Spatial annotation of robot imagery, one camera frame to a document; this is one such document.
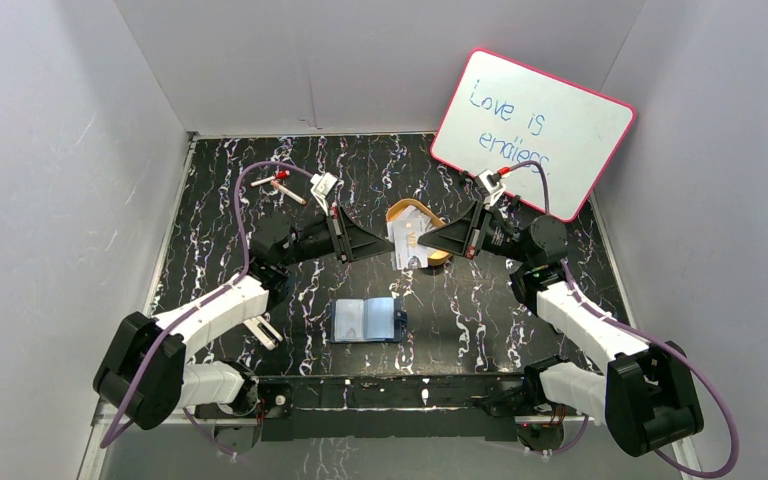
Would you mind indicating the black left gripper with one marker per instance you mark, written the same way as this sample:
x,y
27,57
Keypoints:
x,y
342,234

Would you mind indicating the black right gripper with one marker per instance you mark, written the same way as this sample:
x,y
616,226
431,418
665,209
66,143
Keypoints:
x,y
464,235

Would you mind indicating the silver credit card stack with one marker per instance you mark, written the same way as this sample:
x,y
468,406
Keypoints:
x,y
410,238

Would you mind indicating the blue leather card holder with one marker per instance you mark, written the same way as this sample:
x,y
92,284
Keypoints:
x,y
385,320

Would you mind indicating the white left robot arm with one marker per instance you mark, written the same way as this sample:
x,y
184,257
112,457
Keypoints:
x,y
146,372

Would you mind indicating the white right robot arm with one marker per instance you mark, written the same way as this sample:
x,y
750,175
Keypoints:
x,y
640,391

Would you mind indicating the yellow oval tray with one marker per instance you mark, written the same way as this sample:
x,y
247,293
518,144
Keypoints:
x,y
417,212

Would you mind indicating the orange capped marker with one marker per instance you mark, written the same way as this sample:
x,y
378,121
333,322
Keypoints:
x,y
288,193

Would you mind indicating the red capped marker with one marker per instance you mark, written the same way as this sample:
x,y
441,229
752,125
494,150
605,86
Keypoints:
x,y
280,175

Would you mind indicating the pink framed whiteboard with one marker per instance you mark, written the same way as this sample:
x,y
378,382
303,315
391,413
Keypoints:
x,y
503,113

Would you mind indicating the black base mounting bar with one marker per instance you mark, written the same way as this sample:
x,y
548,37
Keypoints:
x,y
493,406

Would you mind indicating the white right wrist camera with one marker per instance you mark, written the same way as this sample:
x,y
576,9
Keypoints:
x,y
490,186

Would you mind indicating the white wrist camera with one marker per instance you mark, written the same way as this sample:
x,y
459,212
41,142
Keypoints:
x,y
322,186
490,186

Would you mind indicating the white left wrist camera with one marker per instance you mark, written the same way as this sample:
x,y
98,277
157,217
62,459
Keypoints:
x,y
322,186

